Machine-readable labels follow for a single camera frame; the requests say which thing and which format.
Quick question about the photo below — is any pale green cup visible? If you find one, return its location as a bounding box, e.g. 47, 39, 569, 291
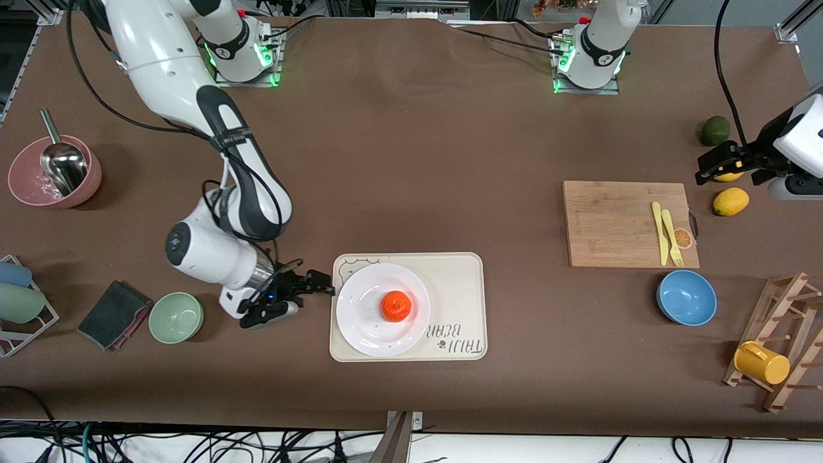
0, 282, 47, 325

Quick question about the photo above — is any dark grey folded cloth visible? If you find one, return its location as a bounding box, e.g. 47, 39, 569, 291
77, 280, 154, 352

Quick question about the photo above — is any wooden cutting board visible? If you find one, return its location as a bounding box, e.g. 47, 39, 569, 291
563, 181, 701, 269

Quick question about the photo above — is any yellow cup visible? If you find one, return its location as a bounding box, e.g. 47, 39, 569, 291
734, 341, 791, 386

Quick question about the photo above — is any grey metal bracket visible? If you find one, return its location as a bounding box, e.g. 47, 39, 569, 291
378, 410, 424, 463

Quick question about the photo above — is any white round plate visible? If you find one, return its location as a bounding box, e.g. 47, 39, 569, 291
336, 262, 431, 358

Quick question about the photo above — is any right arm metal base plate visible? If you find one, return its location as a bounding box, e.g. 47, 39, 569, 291
213, 28, 284, 88

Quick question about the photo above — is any metal scoop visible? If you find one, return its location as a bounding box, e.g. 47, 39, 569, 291
40, 109, 89, 197

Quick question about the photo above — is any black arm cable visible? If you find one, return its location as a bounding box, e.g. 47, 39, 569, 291
714, 0, 751, 150
64, 0, 303, 303

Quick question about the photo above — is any black base power cable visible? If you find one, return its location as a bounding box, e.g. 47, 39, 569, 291
260, 14, 317, 41
450, 26, 566, 53

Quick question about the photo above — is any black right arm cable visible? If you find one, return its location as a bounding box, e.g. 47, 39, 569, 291
64, 0, 303, 303

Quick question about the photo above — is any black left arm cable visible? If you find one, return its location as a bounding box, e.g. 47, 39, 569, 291
714, 0, 751, 150

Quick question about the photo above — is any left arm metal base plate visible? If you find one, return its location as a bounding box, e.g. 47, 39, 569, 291
552, 33, 621, 96

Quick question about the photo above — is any yellow plastic fork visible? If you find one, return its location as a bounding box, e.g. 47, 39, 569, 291
661, 208, 685, 268

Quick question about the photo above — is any wooden cup rack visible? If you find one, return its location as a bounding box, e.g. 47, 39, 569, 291
722, 272, 823, 413

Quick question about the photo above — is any orange mandarin fruit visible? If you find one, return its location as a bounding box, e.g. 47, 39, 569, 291
380, 291, 413, 323

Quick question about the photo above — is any aluminium frame profile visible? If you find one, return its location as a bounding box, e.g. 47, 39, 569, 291
775, 0, 823, 44

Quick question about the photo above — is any beige bear print tray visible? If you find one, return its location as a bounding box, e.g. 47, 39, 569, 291
329, 251, 489, 363

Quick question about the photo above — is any light blue cup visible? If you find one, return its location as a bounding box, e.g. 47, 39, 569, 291
0, 261, 33, 289

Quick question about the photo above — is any pink bowl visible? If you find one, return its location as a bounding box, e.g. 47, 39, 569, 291
8, 134, 103, 208

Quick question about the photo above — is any white wire rack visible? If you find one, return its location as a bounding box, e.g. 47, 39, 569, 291
0, 254, 60, 359

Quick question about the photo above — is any blue bowl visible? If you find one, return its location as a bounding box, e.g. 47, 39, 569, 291
656, 269, 718, 327

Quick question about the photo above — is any yellow plastic knife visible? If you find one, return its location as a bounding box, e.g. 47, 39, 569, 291
651, 201, 670, 266

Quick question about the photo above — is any pale green bowl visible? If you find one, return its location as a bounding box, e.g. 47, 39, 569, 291
149, 292, 204, 345

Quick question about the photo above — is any dark green avocado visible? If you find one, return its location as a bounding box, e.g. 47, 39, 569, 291
700, 116, 732, 147

